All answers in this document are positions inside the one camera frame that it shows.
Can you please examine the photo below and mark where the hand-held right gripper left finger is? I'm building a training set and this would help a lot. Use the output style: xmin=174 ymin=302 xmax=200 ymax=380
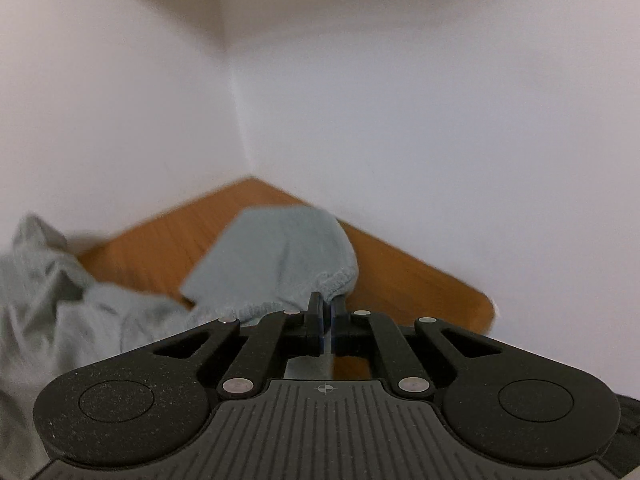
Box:
xmin=150 ymin=291 xmax=327 ymax=401

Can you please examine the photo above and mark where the grey sweatshirt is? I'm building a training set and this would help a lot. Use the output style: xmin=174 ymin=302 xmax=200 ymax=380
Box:
xmin=0 ymin=205 xmax=359 ymax=480

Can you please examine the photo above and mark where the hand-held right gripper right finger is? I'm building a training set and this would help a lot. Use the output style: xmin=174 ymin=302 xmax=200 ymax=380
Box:
xmin=327 ymin=293 xmax=503 ymax=401

